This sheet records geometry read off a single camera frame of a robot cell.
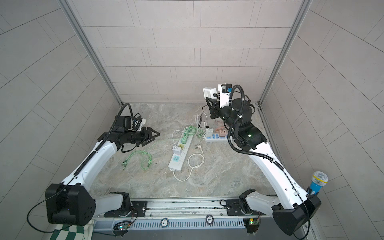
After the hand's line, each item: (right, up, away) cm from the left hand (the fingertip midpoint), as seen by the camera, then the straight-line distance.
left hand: (160, 133), depth 77 cm
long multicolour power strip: (+8, -17, +7) cm, 20 cm away
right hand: (+24, +17, -14) cm, 33 cm away
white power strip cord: (+15, -19, +7) cm, 25 cm away
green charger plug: (+12, -1, +12) cm, 17 cm away
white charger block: (+7, -11, +7) cm, 15 cm away
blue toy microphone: (+66, -15, -21) cm, 71 cm away
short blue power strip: (+31, -5, +17) cm, 35 cm away
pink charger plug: (+35, -1, +14) cm, 37 cm away
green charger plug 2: (+11, -6, +12) cm, 17 cm away
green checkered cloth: (-36, -41, -14) cm, 56 cm away
